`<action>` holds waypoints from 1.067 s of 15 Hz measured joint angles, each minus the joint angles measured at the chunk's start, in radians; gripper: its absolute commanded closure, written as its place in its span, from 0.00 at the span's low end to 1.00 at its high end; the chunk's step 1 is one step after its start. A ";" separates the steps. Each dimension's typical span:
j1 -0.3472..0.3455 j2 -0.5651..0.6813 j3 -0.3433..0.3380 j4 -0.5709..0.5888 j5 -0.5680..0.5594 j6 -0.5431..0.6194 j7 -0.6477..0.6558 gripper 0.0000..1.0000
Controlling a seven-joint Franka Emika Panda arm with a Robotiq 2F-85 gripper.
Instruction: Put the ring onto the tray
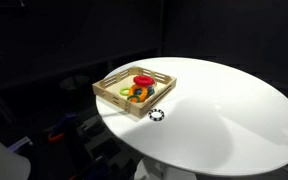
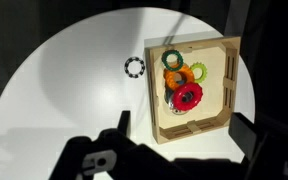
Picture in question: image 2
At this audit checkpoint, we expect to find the wooden slatted tray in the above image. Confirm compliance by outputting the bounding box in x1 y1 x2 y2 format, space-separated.
144 35 242 145

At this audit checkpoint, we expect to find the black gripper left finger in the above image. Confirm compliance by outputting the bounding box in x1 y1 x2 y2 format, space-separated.
116 109 132 138

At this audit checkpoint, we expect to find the red toothed ring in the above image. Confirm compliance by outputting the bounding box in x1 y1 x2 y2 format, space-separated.
171 82 204 112

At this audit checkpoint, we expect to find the lime green toothed ring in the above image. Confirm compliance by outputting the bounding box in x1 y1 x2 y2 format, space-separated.
189 62 209 84

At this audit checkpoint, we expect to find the silver grey ring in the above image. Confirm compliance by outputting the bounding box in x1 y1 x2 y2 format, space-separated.
164 87 192 116

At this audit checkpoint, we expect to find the dark green toothed ring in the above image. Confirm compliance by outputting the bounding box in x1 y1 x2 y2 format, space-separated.
160 49 185 72

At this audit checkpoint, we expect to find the black and white beaded ring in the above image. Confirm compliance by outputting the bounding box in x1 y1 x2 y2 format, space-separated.
123 55 146 79

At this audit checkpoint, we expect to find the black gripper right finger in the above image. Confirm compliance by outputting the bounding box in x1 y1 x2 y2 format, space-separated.
228 112 269 165

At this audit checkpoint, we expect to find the orange toothed ring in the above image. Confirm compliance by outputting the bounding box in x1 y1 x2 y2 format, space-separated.
163 63 196 91

